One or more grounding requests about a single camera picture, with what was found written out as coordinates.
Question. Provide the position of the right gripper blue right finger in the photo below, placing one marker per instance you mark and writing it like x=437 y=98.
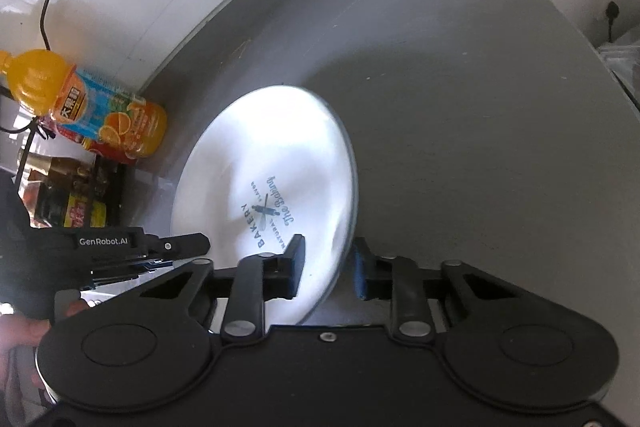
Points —
x=404 y=285

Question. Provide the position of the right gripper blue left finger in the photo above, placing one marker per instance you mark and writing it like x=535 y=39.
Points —
x=256 y=280

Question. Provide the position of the small white bakery plate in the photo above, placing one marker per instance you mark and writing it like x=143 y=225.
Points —
x=275 y=163

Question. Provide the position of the person's left hand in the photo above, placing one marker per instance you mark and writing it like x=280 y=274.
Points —
x=16 y=331

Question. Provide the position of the orange juice bottle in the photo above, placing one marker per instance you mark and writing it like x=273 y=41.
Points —
x=47 y=85

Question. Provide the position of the black wire rack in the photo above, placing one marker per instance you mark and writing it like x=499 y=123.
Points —
x=19 y=136

